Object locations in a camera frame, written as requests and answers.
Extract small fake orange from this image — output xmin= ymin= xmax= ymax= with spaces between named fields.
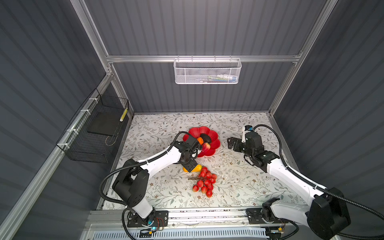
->
xmin=197 ymin=137 xmax=204 ymax=145

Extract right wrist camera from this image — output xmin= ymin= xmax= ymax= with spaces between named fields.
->
xmin=242 ymin=125 xmax=254 ymax=143

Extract red flower-shaped fruit bowl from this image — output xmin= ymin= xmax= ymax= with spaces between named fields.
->
xmin=188 ymin=126 xmax=221 ymax=158

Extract dark fake avocado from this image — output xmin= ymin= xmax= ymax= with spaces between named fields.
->
xmin=200 ymin=134 xmax=212 ymax=144

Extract black wire basket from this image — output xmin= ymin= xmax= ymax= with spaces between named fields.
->
xmin=57 ymin=89 xmax=130 ymax=164

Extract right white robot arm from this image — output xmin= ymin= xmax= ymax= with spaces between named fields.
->
xmin=227 ymin=131 xmax=351 ymax=240

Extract floral table mat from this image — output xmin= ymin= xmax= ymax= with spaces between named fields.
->
xmin=118 ymin=113 xmax=304 ymax=209

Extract white wire mesh basket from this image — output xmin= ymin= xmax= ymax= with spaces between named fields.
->
xmin=173 ymin=57 xmax=242 ymax=85

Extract items in white basket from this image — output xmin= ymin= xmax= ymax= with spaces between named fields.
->
xmin=195 ymin=75 xmax=238 ymax=84

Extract red fake grape bunch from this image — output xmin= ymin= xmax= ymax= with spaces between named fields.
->
xmin=188 ymin=166 xmax=218 ymax=198

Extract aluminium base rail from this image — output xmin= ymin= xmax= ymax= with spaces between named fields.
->
xmin=86 ymin=208 xmax=331 ymax=240

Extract yellow item in black basket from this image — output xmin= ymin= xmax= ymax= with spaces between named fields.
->
xmin=120 ymin=108 xmax=128 ymax=122

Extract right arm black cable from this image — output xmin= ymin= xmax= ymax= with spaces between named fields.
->
xmin=253 ymin=124 xmax=384 ymax=240

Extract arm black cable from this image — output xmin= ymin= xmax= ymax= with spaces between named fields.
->
xmin=98 ymin=131 xmax=193 ymax=240
xmin=253 ymin=124 xmax=384 ymax=240

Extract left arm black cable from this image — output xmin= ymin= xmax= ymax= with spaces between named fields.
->
xmin=98 ymin=131 xmax=193 ymax=240

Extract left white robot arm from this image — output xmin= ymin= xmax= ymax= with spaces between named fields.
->
xmin=112 ymin=137 xmax=203 ymax=226

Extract yellow fake corn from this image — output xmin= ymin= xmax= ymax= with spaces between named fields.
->
xmin=183 ymin=165 xmax=203 ymax=173

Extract red fake apple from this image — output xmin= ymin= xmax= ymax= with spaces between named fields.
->
xmin=202 ymin=143 xmax=211 ymax=153

